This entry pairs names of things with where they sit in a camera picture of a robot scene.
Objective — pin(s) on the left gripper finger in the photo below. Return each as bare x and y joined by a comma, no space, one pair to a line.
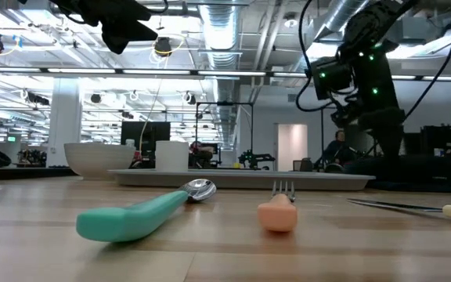
117,37
145,30

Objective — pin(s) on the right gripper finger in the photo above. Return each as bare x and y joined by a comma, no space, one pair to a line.
390,147

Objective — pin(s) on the white ceramic bowl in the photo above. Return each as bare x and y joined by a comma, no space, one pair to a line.
100,160

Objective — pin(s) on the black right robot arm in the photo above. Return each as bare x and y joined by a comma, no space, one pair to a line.
374,23

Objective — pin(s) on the black background robot arm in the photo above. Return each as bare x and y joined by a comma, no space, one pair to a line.
258,158

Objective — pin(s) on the grey plastic serving tray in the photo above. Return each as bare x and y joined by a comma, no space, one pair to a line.
241,180

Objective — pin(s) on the long ceiling light strip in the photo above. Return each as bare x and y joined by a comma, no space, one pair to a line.
155,71

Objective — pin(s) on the black equipment rack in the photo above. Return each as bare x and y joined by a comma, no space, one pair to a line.
444,143

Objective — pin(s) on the person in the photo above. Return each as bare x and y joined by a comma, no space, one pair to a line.
201,152
333,150

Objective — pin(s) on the white door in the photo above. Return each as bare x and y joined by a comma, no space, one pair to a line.
292,147

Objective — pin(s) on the white structural column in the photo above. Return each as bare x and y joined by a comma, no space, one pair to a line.
65,121

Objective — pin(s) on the black computer monitor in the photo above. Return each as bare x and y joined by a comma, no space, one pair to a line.
143,135

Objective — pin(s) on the white wipes canister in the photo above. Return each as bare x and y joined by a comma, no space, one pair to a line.
130,142

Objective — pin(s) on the green exit sign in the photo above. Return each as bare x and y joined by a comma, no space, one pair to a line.
11,138

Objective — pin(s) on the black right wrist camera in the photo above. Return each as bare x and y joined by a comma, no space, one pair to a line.
331,78

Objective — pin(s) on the black metal rig frame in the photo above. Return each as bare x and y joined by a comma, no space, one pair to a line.
322,137
225,103

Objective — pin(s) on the silver round ventilation duct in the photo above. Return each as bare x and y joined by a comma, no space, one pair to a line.
219,31

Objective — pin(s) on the silver slanted ventilation duct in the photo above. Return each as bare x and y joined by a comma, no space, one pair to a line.
331,19

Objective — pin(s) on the black aluminium table frame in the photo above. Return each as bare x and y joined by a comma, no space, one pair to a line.
33,173

